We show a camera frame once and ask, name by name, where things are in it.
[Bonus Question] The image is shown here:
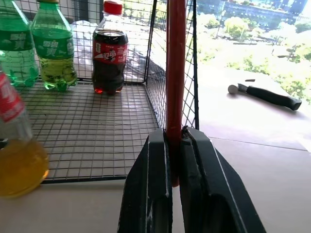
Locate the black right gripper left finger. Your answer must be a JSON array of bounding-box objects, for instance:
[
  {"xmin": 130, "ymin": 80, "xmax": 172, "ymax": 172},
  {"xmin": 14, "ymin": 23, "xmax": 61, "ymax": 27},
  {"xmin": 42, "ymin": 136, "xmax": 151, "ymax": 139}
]
[{"xmin": 117, "ymin": 128, "xmax": 173, "ymax": 233}]

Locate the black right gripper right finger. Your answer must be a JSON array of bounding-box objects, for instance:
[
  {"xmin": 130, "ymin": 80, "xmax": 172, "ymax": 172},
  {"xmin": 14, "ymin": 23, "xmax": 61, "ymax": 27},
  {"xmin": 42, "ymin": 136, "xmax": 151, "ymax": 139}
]
[{"xmin": 179, "ymin": 125, "xmax": 267, "ymax": 233}]

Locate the red rod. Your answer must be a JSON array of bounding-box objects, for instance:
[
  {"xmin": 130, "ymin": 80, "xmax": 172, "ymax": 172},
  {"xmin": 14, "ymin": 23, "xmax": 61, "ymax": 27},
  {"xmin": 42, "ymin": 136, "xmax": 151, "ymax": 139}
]
[{"xmin": 166, "ymin": 0, "xmax": 187, "ymax": 187}]

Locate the cola bottle with red cap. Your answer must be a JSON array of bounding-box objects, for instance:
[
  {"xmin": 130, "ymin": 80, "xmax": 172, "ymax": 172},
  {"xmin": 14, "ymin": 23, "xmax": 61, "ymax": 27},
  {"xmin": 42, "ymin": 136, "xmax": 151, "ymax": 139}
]
[{"xmin": 92, "ymin": 0, "xmax": 129, "ymax": 96}]

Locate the glass bottle with orange drink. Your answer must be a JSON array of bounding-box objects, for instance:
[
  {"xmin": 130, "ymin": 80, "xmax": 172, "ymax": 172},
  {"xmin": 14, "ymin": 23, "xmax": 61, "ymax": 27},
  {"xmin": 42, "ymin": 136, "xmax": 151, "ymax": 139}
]
[{"xmin": 0, "ymin": 63, "xmax": 50, "ymax": 198}]

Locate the green bottle with yellow drink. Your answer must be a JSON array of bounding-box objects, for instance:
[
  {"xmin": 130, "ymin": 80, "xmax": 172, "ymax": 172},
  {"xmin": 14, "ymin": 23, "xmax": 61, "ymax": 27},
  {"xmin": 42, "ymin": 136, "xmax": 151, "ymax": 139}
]
[{"xmin": 31, "ymin": 0, "xmax": 78, "ymax": 92}]

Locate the green bottle with clear drink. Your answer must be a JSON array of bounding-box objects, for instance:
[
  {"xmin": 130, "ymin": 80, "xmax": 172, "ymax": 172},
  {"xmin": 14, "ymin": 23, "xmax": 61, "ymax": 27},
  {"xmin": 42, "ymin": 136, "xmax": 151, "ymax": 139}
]
[{"xmin": 0, "ymin": 0, "xmax": 40, "ymax": 88}]

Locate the clear plastic bag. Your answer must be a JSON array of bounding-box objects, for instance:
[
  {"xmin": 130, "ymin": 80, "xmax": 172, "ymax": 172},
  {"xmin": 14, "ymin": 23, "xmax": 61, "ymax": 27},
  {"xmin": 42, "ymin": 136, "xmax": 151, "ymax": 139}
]
[{"xmin": 69, "ymin": 20, "xmax": 98, "ymax": 79}]

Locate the black wire mesh rack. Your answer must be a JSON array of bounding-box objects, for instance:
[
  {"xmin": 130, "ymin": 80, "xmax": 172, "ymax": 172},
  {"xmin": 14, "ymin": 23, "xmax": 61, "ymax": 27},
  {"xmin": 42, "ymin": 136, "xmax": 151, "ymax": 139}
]
[{"xmin": 0, "ymin": 0, "xmax": 200, "ymax": 184}]

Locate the black handled hammer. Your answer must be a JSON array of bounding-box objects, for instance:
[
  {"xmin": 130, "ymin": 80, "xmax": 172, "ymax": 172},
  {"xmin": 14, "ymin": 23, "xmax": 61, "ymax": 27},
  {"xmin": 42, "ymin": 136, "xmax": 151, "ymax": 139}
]
[{"xmin": 227, "ymin": 83, "xmax": 303, "ymax": 111}]

